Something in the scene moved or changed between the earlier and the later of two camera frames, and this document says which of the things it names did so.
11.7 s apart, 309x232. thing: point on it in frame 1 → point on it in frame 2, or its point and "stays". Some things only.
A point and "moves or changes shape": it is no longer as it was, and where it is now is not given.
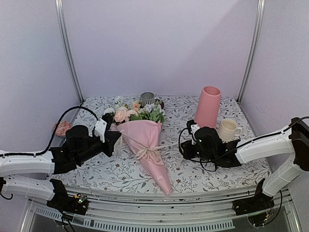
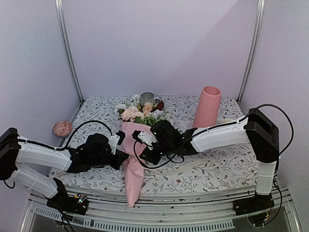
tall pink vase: (208, 107) stays
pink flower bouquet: (140, 123) moves or changes shape
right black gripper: (186, 146) → (149, 158)
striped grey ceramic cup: (147, 98) stays
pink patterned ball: (63, 126) stays
